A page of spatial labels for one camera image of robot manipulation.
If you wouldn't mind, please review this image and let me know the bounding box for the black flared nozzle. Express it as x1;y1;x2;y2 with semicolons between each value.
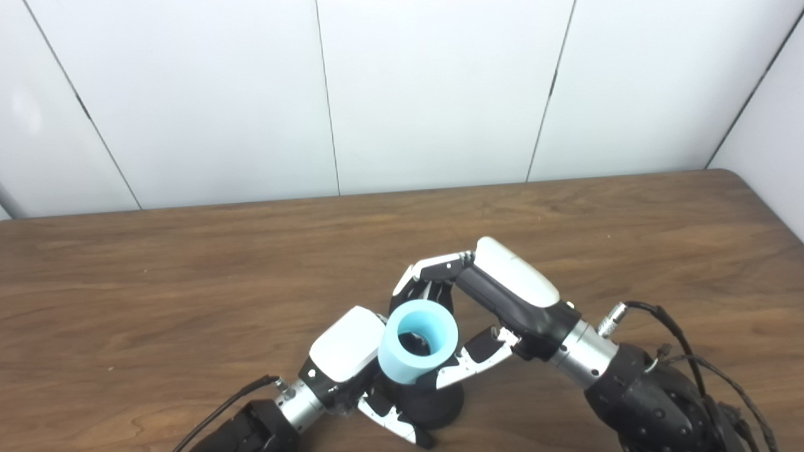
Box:
371;333;465;431

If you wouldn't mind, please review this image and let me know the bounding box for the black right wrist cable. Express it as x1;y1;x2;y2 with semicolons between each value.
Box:
597;301;780;452

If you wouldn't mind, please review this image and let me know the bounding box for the white and black right hand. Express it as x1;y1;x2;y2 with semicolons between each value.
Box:
389;237;582;390

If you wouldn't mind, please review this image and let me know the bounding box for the light-blue hose piece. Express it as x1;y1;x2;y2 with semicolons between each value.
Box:
378;299;460;385

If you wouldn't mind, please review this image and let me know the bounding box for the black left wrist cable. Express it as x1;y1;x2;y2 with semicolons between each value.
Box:
171;375;280;452

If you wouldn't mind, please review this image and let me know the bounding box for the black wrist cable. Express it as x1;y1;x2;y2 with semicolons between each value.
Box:
597;301;780;452
171;375;280;452

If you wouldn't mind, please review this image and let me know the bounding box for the white and black left hand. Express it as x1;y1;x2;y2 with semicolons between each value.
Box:
298;306;434;449

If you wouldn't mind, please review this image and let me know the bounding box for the grey wall corner post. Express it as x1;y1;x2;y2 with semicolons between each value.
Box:
0;182;30;220

